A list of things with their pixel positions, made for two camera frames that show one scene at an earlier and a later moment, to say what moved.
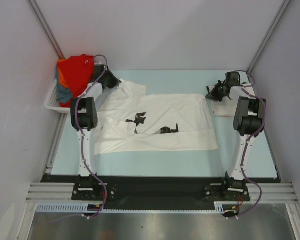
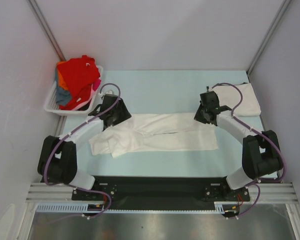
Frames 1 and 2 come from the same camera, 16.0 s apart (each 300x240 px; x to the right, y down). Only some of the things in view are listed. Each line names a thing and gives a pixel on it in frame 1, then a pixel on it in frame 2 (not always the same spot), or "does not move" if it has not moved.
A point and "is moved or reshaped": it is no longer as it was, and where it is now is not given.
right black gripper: (217, 91) -> (200, 115)
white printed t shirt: (131, 121) is moved or reshaped
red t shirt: (79, 71) does not move
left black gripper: (115, 81) -> (124, 114)
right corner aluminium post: (283, 6) does not move
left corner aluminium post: (40, 16) does not move
